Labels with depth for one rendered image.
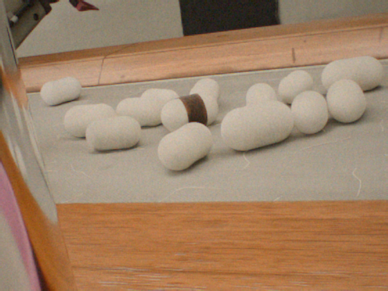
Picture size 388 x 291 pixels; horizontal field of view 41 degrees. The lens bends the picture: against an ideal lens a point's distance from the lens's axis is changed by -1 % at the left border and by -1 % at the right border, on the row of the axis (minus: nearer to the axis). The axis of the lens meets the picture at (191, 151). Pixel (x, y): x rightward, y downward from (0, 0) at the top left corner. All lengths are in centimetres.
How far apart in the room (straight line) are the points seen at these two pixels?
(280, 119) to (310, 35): 21
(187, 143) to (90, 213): 9
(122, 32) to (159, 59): 213
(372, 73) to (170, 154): 15
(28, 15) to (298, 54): 70
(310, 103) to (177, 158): 7
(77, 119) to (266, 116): 12
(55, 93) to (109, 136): 17
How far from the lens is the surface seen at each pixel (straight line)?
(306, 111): 26
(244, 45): 47
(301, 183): 21
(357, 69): 34
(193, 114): 29
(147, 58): 50
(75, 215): 16
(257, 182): 22
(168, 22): 252
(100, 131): 29
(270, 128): 25
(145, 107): 32
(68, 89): 45
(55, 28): 281
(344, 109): 28
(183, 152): 23
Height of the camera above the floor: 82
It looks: 18 degrees down
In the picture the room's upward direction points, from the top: 9 degrees counter-clockwise
